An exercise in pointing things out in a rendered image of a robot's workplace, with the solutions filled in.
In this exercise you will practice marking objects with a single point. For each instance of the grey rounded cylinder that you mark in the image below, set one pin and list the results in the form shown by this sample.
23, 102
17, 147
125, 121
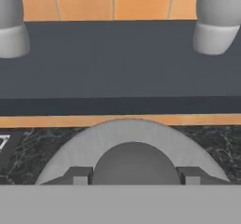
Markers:
216, 17
11, 24

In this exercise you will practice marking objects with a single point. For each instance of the dark grey wall cupboard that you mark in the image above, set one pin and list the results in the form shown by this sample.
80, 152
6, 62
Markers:
119, 67

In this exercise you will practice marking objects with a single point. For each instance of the grey round blender lid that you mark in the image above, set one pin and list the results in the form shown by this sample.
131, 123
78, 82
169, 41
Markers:
135, 162

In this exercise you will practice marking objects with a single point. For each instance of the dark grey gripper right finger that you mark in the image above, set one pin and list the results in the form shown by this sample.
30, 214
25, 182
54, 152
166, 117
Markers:
189, 175

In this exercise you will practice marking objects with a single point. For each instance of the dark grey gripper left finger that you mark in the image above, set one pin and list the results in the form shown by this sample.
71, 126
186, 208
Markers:
80, 175

